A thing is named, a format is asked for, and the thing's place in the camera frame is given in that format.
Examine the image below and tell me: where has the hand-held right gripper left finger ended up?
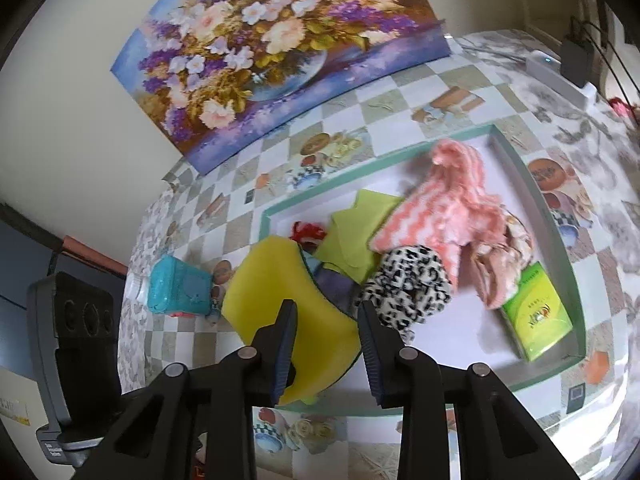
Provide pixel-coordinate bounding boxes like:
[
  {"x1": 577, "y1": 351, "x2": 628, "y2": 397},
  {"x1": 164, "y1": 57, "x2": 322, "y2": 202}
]
[{"x1": 102, "y1": 299, "x2": 299, "y2": 480}]

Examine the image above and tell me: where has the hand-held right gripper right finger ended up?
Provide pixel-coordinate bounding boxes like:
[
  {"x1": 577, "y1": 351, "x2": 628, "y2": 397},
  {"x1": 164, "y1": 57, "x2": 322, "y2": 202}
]
[{"x1": 357, "y1": 300, "x2": 563, "y2": 480}]

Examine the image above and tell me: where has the yellow and green sponge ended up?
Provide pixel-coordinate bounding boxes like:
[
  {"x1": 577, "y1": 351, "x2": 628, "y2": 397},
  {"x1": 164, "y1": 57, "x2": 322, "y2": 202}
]
[{"x1": 221, "y1": 236, "x2": 363, "y2": 407}]

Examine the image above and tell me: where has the purple cloth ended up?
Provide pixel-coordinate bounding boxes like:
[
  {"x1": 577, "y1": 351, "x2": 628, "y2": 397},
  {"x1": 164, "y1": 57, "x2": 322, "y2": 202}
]
[{"x1": 314, "y1": 265, "x2": 362, "y2": 313}]

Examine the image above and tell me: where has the leopard print scrunchie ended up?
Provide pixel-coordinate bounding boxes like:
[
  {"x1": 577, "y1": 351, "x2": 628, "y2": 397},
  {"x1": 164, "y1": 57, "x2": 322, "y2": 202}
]
[{"x1": 356, "y1": 244, "x2": 453, "y2": 343}]

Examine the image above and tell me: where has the white tray with teal rim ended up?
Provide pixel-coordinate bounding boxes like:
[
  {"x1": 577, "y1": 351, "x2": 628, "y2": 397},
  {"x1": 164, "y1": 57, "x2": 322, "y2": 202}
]
[{"x1": 260, "y1": 122, "x2": 588, "y2": 418}]

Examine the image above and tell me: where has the red hair scrunchie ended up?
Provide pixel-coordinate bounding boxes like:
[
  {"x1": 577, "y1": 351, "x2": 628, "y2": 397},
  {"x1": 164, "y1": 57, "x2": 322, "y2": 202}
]
[{"x1": 289, "y1": 220, "x2": 328, "y2": 253}]

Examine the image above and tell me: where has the lime green cloth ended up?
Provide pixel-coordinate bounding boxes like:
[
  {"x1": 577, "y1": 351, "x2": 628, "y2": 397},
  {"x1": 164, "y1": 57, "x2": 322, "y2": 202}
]
[{"x1": 314, "y1": 189, "x2": 406, "y2": 283}]

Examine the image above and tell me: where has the pink floral cloth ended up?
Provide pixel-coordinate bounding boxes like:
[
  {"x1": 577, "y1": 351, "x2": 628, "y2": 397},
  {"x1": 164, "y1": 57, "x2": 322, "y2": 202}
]
[{"x1": 467, "y1": 210, "x2": 535, "y2": 310}]

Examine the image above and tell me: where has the pink zigzag striped towel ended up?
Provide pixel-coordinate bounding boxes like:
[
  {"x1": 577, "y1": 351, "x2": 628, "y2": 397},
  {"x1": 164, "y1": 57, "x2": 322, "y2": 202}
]
[{"x1": 369, "y1": 139, "x2": 508, "y2": 293}]

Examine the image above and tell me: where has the green tissue pack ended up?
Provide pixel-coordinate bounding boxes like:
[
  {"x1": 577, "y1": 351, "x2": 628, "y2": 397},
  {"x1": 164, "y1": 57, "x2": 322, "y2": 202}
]
[{"x1": 500, "y1": 260, "x2": 573, "y2": 363}]

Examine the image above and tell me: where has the dark cabinet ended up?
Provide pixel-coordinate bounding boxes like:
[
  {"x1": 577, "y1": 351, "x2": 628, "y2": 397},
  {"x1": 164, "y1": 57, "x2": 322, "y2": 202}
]
[{"x1": 0, "y1": 205, "x2": 126, "y2": 376}]

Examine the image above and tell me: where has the teal plastic storage box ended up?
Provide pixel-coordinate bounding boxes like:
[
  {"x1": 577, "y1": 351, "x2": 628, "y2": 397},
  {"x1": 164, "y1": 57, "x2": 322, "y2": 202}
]
[{"x1": 147, "y1": 255, "x2": 213, "y2": 317}]

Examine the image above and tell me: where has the checkered printed tablecloth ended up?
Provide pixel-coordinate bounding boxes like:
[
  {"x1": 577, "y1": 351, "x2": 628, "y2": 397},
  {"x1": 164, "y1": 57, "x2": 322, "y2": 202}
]
[{"x1": 117, "y1": 35, "x2": 623, "y2": 480}]

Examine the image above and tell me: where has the flower bouquet painting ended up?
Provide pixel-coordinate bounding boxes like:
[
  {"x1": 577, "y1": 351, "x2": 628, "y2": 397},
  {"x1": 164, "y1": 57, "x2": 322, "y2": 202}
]
[{"x1": 110, "y1": 0, "x2": 448, "y2": 175}]

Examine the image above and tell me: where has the grey floral tablecloth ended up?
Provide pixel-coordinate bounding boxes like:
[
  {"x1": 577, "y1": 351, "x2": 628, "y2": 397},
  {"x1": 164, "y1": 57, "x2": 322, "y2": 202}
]
[{"x1": 460, "y1": 30, "x2": 640, "y2": 461}]

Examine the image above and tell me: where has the white power strip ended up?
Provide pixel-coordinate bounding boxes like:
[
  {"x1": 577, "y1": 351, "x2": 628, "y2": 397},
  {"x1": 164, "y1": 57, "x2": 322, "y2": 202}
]
[{"x1": 525, "y1": 50, "x2": 598, "y2": 110}]

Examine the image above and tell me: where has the pile of small colourful items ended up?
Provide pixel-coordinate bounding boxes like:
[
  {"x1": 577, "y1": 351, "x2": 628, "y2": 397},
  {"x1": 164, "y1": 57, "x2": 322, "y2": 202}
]
[{"x1": 607, "y1": 96, "x2": 640, "y2": 125}]

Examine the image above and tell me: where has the black charger plug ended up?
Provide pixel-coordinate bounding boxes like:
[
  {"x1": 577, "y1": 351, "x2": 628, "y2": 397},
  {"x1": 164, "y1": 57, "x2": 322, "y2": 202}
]
[{"x1": 559, "y1": 17, "x2": 593, "y2": 88}]

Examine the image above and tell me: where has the black cable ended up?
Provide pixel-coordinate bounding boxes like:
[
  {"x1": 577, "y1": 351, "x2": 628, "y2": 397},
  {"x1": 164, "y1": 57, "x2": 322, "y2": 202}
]
[{"x1": 590, "y1": 17, "x2": 640, "y2": 93}]

